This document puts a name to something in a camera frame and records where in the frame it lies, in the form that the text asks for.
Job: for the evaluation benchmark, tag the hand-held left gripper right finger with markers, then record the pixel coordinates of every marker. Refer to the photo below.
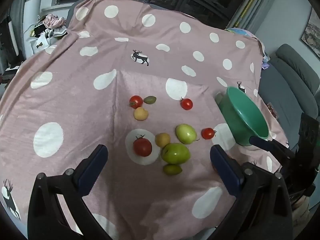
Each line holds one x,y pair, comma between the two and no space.
223,170

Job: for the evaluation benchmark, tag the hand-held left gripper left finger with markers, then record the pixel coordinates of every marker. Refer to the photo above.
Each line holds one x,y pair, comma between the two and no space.
93,170

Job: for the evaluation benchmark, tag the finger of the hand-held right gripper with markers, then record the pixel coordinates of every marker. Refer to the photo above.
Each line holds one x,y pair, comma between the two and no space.
267,144

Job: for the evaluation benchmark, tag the green plastic bowl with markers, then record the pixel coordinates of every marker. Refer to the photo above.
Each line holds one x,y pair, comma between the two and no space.
235,120

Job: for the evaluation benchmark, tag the green tomato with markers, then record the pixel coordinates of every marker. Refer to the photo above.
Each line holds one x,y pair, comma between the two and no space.
185,133
175,153

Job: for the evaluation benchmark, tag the small green fruit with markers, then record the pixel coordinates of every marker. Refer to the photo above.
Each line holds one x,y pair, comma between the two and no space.
150,99
172,169

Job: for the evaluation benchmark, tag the large red tomato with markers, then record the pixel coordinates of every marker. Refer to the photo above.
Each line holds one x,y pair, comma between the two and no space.
142,147

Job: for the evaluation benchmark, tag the yellow apricot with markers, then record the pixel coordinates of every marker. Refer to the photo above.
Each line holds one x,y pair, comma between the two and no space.
141,113
162,139

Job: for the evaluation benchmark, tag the red snack packet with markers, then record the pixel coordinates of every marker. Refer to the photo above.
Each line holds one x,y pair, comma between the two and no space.
272,110

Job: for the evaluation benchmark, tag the grey sofa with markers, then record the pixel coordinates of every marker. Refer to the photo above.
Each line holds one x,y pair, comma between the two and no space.
287,92

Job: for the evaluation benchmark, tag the pink polka dot blanket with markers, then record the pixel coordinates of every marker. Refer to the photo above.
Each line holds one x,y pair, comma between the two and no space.
75,105

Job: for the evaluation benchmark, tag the purple cloth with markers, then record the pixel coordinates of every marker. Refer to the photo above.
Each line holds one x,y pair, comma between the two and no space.
265,65

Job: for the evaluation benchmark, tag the light blue printed sheet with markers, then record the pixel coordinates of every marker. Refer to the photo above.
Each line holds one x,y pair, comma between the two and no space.
238,31

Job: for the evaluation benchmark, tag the grey curtain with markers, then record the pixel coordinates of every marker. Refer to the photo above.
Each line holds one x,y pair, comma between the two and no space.
250,10

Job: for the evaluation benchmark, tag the pile of clothes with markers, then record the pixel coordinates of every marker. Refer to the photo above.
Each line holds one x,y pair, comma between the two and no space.
53,21

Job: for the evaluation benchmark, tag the white board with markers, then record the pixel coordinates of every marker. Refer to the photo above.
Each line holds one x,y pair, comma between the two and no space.
32,12

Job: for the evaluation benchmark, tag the framed wall picture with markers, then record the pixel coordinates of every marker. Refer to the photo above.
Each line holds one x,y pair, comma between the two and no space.
312,35

